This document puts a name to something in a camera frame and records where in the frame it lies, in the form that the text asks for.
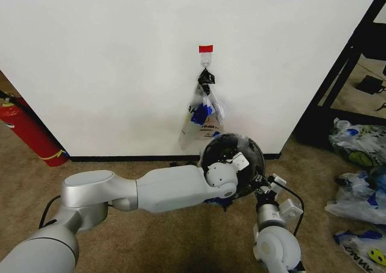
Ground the clear bag with blue print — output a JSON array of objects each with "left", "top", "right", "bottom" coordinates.
[{"left": 324, "top": 168, "right": 386, "bottom": 226}]

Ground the black metal shelf frame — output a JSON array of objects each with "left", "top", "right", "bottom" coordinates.
[{"left": 293, "top": 0, "right": 386, "bottom": 145}]

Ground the round black trash bin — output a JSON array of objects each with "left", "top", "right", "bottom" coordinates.
[{"left": 199, "top": 132, "right": 267, "bottom": 200}]

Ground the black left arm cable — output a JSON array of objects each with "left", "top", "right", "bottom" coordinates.
[{"left": 38, "top": 195, "right": 63, "bottom": 229}]

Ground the clear printed garbage bag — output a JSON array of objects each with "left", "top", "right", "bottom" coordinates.
[{"left": 177, "top": 67, "right": 226, "bottom": 152}]

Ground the black power adapter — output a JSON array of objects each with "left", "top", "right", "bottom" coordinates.
[{"left": 355, "top": 75, "right": 386, "bottom": 95}]

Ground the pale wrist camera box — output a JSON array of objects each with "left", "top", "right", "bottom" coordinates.
[{"left": 271, "top": 173, "right": 288, "bottom": 191}]

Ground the white wall hook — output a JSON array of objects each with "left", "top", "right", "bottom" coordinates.
[{"left": 200, "top": 52, "right": 214, "bottom": 68}]

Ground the clear bag with green print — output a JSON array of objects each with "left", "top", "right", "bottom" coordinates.
[{"left": 327, "top": 118, "right": 386, "bottom": 169}]

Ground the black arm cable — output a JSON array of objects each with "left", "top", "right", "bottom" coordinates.
[
  {"left": 279, "top": 184, "right": 305, "bottom": 235},
  {"left": 38, "top": 195, "right": 63, "bottom": 229}
]

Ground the red fire extinguisher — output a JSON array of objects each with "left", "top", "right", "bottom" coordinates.
[{"left": 0, "top": 89, "right": 71, "bottom": 168}]

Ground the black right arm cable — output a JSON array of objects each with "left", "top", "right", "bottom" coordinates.
[{"left": 279, "top": 184, "right": 305, "bottom": 235}]

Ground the blue plastic bag scrap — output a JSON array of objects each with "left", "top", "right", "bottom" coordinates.
[{"left": 204, "top": 195, "right": 233, "bottom": 211}]

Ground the clear bag with yellow print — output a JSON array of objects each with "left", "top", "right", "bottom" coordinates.
[{"left": 332, "top": 228, "right": 386, "bottom": 273}]

